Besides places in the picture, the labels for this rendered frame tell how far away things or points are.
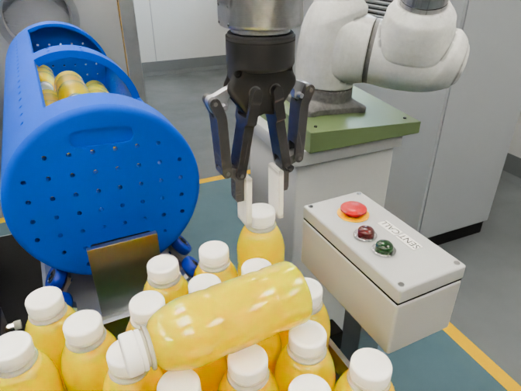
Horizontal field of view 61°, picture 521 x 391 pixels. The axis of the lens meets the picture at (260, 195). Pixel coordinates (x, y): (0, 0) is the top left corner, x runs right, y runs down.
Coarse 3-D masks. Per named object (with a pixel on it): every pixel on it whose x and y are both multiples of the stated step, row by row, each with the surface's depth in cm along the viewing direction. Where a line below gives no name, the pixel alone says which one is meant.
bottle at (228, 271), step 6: (198, 264) 58; (228, 264) 58; (198, 270) 58; (204, 270) 57; (210, 270) 56; (216, 270) 56; (222, 270) 57; (228, 270) 58; (234, 270) 59; (222, 276) 57; (228, 276) 57; (234, 276) 58
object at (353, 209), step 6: (342, 204) 61; (348, 204) 60; (354, 204) 60; (360, 204) 60; (342, 210) 60; (348, 210) 59; (354, 210) 59; (360, 210) 59; (366, 210) 59; (354, 216) 60
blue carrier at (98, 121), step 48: (48, 48) 93; (96, 48) 135; (96, 96) 63; (48, 144) 58; (96, 144) 62; (144, 144) 64; (0, 192) 59; (48, 192) 61; (96, 192) 64; (144, 192) 68; (192, 192) 72; (48, 240) 64; (96, 240) 68
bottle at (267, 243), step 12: (252, 228) 58; (276, 228) 59; (240, 240) 59; (252, 240) 57; (264, 240) 57; (276, 240) 58; (240, 252) 59; (252, 252) 58; (264, 252) 57; (276, 252) 58; (240, 264) 60
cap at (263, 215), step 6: (252, 204) 59; (258, 204) 59; (264, 204) 59; (252, 210) 58; (258, 210) 58; (264, 210) 58; (270, 210) 58; (252, 216) 56; (258, 216) 56; (264, 216) 56; (270, 216) 57; (252, 222) 57; (258, 222) 56; (264, 222) 56; (270, 222) 57; (258, 228) 57; (264, 228) 57
